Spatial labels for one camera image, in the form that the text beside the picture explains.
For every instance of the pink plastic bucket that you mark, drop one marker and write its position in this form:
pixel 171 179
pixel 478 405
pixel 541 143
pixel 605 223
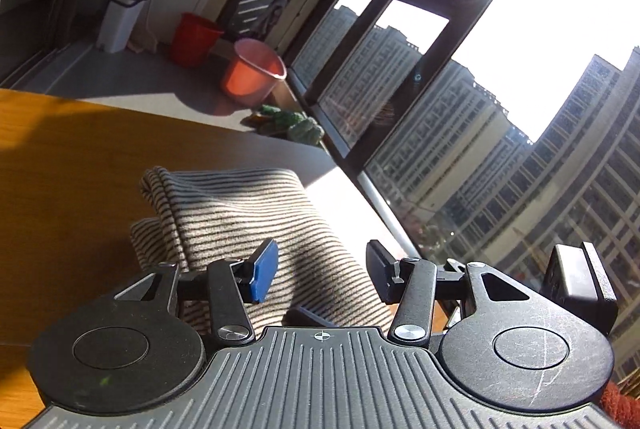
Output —
pixel 247 79

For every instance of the red knitted cloth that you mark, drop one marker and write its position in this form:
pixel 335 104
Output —
pixel 622 409

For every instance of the dark window frame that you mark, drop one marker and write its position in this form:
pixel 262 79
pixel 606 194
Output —
pixel 415 84

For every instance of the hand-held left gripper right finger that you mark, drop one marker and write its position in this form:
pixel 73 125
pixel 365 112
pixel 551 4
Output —
pixel 378 271

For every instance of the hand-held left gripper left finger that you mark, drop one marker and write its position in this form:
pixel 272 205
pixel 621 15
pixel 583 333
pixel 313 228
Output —
pixel 262 271

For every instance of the white trash bin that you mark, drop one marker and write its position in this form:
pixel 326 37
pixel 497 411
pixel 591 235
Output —
pixel 117 24

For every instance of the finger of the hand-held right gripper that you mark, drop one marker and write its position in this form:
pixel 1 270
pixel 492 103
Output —
pixel 307 318

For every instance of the red bucket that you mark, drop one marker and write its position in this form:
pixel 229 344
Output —
pixel 192 41

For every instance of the striped knit shirt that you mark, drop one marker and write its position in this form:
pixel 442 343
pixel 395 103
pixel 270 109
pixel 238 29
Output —
pixel 235 214

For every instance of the hanging grey cloth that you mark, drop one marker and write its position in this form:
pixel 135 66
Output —
pixel 272 19

